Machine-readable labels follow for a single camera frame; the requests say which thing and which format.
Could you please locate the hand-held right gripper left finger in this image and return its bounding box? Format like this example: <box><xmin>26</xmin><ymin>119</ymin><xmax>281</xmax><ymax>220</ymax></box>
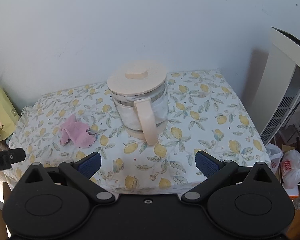
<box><xmin>24</xmin><ymin>152</ymin><xmax>116</xmax><ymax>204</ymax></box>

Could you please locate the clear plastic bag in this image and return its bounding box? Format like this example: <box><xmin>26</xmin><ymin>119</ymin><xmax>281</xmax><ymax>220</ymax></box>
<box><xmin>265</xmin><ymin>143</ymin><xmax>283</xmax><ymax>173</ymax></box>

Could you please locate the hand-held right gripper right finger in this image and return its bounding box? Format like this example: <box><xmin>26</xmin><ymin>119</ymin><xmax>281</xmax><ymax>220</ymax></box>
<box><xmin>181</xmin><ymin>150</ymin><xmax>278</xmax><ymax>203</ymax></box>

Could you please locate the brown cardboard box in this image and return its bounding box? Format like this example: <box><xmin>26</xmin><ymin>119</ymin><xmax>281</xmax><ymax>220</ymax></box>
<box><xmin>277</xmin><ymin>144</ymin><xmax>299</xmax><ymax>155</ymax></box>

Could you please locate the yellow paper bag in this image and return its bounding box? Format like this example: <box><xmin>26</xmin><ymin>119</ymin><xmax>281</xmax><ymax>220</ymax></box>
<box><xmin>0</xmin><ymin>84</ymin><xmax>22</xmax><ymax>142</ymax></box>

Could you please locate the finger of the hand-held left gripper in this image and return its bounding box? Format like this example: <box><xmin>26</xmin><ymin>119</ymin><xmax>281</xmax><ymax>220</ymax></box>
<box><xmin>4</xmin><ymin>148</ymin><xmax>26</xmax><ymax>165</ymax></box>

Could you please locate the white paper towel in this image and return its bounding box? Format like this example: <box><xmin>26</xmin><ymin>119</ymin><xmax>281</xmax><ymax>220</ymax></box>
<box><xmin>118</xmin><ymin>96</ymin><xmax>167</xmax><ymax>131</ymax></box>

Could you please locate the white plastic bag red print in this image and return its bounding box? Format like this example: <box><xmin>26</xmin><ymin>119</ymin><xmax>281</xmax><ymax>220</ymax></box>
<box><xmin>281</xmin><ymin>149</ymin><xmax>300</xmax><ymax>189</ymax></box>

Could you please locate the pink knitted cloth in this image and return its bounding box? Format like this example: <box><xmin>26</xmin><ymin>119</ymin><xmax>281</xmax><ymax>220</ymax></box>
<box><xmin>59</xmin><ymin>114</ymin><xmax>97</xmax><ymax>148</ymax></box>

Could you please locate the beige round jug lid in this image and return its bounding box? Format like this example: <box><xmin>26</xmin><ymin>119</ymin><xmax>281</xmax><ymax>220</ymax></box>
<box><xmin>107</xmin><ymin>60</ymin><xmax>167</xmax><ymax>96</ymax></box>

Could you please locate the white tower appliance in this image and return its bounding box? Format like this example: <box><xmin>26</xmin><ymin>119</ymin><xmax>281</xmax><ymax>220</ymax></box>
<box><xmin>250</xmin><ymin>26</ymin><xmax>300</xmax><ymax>146</ymax></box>

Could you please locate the glass jug with beige handle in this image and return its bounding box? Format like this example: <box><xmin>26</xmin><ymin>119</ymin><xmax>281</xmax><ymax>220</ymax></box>
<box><xmin>110</xmin><ymin>80</ymin><xmax>168</xmax><ymax>146</ymax></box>

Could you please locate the lemon print tablecloth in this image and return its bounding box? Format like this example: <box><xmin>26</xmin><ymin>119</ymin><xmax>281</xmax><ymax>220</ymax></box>
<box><xmin>4</xmin><ymin>69</ymin><xmax>270</xmax><ymax>196</ymax></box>

